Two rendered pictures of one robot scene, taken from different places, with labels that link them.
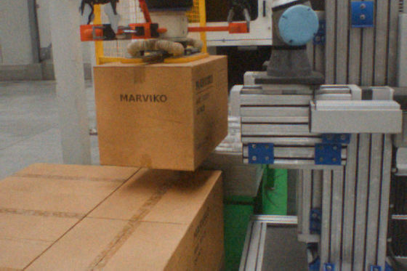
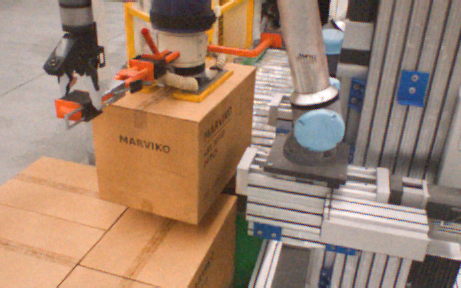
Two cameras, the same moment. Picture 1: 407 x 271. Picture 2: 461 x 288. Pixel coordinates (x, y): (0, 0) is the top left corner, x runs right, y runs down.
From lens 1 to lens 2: 0.60 m
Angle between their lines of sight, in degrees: 16
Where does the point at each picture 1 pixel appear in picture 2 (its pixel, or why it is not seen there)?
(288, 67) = (305, 156)
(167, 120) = (170, 171)
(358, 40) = (402, 115)
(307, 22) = (330, 131)
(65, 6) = not seen: outside the picture
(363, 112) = (382, 233)
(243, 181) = not seen: hidden behind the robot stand
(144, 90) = (145, 136)
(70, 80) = not seen: hidden behind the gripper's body
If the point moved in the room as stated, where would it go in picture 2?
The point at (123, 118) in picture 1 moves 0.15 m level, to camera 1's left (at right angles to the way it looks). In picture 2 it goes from (123, 160) to (80, 157)
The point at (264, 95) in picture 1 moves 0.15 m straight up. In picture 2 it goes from (275, 179) to (280, 132)
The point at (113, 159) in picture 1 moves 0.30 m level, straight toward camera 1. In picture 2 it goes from (112, 196) to (104, 251)
